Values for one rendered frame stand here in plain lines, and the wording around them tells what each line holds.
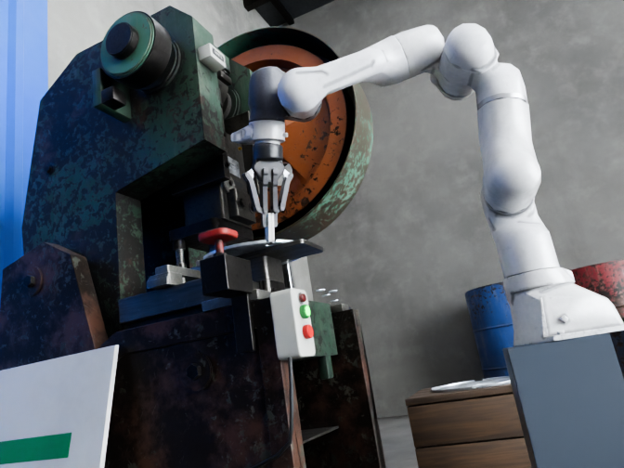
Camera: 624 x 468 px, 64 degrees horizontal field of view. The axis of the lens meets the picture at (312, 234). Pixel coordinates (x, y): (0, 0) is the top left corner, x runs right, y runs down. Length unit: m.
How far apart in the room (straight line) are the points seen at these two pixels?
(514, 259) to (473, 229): 3.47
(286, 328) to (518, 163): 0.56
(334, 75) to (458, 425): 0.97
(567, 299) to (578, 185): 3.57
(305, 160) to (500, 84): 0.80
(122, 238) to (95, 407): 0.44
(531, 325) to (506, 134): 0.40
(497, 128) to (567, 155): 3.54
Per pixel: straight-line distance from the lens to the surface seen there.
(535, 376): 1.05
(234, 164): 1.48
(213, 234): 0.99
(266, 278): 1.28
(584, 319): 1.09
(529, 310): 1.08
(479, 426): 1.50
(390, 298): 4.63
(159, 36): 1.39
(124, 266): 1.40
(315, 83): 1.14
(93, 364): 1.27
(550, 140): 4.75
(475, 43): 1.20
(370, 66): 1.19
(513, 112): 1.19
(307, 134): 1.82
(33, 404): 1.40
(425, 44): 1.27
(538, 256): 1.10
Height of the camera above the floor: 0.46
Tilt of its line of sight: 16 degrees up
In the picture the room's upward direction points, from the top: 9 degrees counter-clockwise
